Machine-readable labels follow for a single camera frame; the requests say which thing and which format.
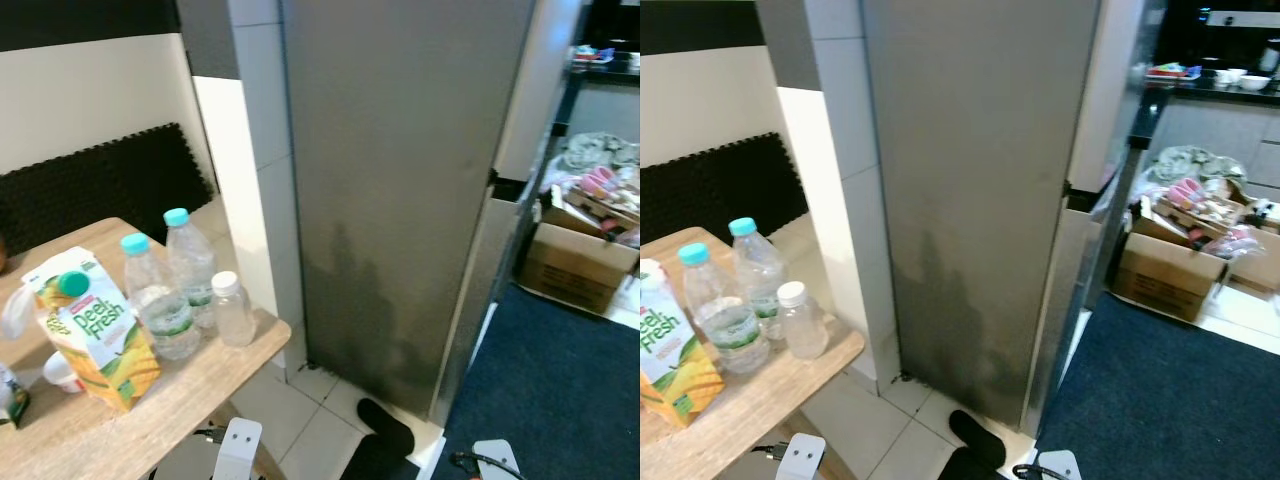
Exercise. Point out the stainless steel fridge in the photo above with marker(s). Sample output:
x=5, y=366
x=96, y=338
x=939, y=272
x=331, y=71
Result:
x=400, y=150
x=970, y=150

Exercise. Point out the teal-capped clear water bottle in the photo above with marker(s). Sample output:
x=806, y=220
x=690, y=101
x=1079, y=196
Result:
x=165, y=315
x=192, y=265
x=730, y=330
x=760, y=270

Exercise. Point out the white bowl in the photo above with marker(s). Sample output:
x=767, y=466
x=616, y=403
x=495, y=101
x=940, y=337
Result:
x=1254, y=83

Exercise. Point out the white wall socket strip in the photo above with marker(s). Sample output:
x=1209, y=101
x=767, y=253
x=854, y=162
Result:
x=1240, y=18

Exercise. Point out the black and silver kettle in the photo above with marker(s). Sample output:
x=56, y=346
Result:
x=1270, y=58

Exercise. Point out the small white cup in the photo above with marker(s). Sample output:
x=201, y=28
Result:
x=62, y=372

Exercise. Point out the pink and white snack packet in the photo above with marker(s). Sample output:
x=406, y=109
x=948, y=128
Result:
x=1187, y=195
x=597, y=182

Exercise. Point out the orange Peel Fresh juice carton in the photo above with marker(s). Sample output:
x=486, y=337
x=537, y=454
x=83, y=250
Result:
x=675, y=370
x=100, y=340

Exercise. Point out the brown cardboard box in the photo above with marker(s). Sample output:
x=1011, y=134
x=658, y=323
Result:
x=1160, y=275
x=575, y=265

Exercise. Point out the grey-green crumpled bag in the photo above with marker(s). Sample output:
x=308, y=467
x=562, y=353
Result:
x=1195, y=160
x=600, y=150

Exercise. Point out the small white-capped clear bottle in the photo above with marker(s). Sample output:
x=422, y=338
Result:
x=803, y=325
x=234, y=315

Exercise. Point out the black foam wall mat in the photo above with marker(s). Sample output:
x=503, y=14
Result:
x=100, y=185
x=720, y=190

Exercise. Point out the white mug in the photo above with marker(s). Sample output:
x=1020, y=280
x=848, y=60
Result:
x=1237, y=73
x=1221, y=77

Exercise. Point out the red and blue tray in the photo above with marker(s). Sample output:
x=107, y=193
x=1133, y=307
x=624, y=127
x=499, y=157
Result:
x=1170, y=72
x=592, y=55

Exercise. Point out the black kitchen counter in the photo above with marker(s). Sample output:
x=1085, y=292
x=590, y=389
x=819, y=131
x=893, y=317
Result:
x=1230, y=95
x=620, y=72

